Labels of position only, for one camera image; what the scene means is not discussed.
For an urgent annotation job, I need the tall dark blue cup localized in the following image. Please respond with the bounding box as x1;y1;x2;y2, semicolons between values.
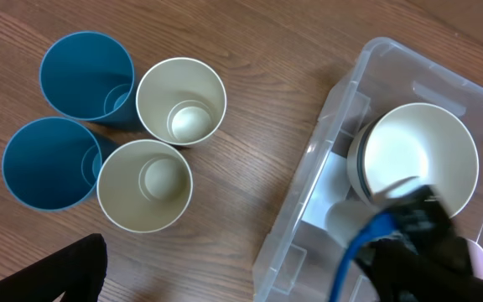
2;117;117;211
39;31;138;130

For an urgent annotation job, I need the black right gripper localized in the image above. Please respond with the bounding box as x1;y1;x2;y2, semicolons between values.
356;185;474;275

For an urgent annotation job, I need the beige bowl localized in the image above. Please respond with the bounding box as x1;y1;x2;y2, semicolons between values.
363;102;480;217

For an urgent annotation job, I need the tall beige cup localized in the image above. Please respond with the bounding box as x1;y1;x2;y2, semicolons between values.
96;139;194;233
136;57;227;148

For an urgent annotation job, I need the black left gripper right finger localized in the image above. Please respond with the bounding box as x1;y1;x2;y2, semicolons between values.
362;239;483;302

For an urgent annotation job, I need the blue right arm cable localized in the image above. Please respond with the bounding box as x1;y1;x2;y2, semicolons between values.
328;211;398;302

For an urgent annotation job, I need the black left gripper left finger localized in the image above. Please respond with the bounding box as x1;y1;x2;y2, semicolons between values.
0;233;107;302

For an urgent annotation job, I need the blue-rimmed bowl underneath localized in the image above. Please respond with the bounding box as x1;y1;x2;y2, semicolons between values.
346;121;377;205

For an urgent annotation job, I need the small pink cup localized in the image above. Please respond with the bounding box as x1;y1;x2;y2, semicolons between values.
467;239;483;280

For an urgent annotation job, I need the clear plastic storage bin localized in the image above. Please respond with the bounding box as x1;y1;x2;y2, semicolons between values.
252;37;483;301

